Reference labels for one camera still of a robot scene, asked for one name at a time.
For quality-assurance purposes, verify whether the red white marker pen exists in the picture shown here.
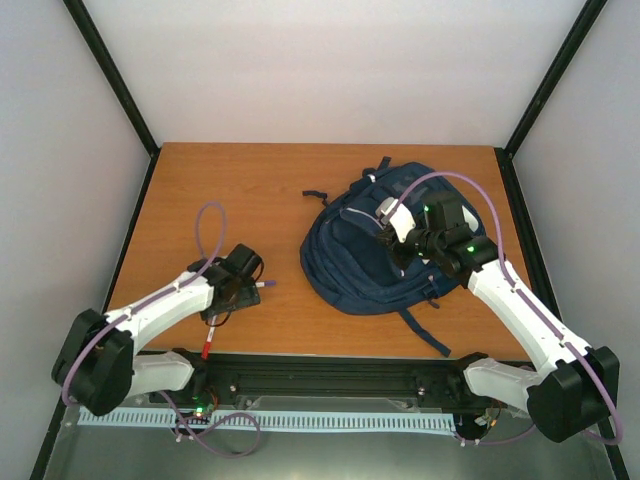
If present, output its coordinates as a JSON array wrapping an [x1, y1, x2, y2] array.
[[201, 325, 216, 360]]

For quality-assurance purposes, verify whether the navy blue student backpack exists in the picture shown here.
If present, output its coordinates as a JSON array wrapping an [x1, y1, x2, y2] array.
[[300, 156, 458, 357]]

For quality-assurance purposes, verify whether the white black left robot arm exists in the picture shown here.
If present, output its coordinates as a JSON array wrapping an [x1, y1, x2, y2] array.
[[51, 244, 264, 416]]

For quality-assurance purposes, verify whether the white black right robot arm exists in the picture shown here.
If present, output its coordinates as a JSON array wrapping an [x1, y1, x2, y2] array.
[[376, 192, 620, 443]]

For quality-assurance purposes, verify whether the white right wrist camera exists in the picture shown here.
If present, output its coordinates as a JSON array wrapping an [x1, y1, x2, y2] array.
[[375, 197, 416, 243]]

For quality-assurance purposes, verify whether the black aluminium frame rail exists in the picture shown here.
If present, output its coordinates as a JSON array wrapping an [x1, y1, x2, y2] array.
[[64, 349, 599, 406]]

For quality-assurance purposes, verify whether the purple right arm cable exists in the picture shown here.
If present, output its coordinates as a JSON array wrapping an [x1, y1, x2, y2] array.
[[394, 171, 625, 447]]

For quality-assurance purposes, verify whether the light blue slotted cable duct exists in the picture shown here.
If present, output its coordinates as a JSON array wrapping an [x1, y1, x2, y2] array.
[[77, 407, 455, 435]]

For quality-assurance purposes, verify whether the black right corner post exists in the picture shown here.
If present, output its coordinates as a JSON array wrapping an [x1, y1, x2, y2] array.
[[504, 0, 608, 160]]

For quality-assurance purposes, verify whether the black corner post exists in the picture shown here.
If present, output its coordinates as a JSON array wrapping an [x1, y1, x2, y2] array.
[[504, 0, 608, 160], [62, 0, 160, 160]]

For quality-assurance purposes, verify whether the black left corner post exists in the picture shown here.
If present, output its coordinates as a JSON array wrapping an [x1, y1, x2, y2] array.
[[62, 0, 160, 160]]

